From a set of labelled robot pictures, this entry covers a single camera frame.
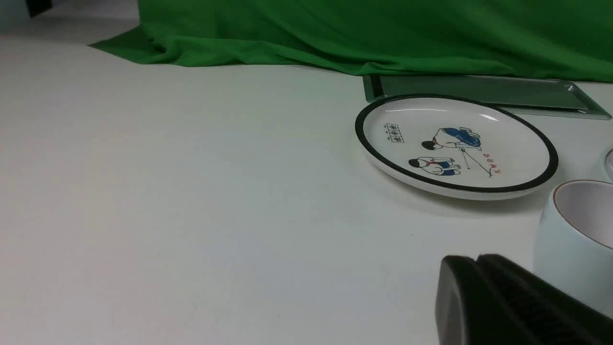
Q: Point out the black-rimmed cartoon plate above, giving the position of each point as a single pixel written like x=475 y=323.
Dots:
x=455 y=147

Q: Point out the pale blue bowl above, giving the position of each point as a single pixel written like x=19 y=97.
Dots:
x=605 y=165

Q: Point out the green backdrop cloth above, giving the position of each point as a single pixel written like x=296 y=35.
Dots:
x=539 y=39

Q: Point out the metal rectangular tray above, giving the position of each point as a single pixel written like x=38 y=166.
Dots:
x=517 y=95

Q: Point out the pale blue cup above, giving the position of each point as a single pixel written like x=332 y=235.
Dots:
x=573 y=249

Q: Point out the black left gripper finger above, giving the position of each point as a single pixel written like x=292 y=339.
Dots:
x=493 y=301

